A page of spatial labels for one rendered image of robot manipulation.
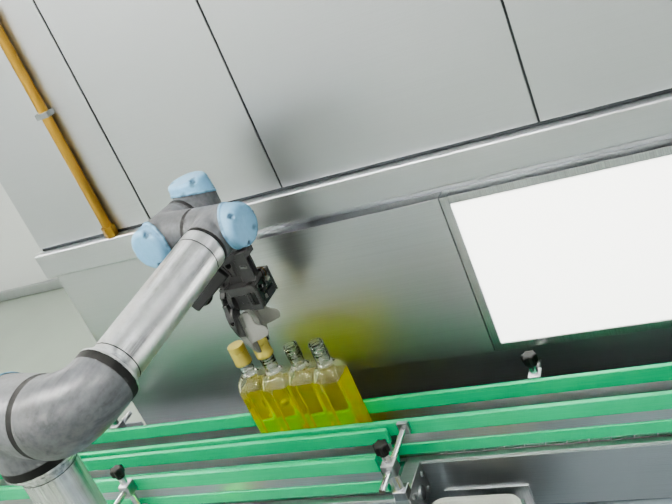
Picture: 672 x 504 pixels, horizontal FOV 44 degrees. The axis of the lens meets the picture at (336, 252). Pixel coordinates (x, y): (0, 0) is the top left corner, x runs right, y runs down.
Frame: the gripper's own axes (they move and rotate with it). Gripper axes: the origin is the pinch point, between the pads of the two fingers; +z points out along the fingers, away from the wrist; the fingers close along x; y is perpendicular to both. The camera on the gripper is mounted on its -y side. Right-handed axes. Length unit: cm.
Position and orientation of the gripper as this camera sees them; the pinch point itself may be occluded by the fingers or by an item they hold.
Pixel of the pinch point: (258, 340)
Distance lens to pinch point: 163.5
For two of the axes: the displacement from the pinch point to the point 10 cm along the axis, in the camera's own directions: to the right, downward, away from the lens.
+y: 8.8, -1.8, -4.5
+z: 3.7, 8.4, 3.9
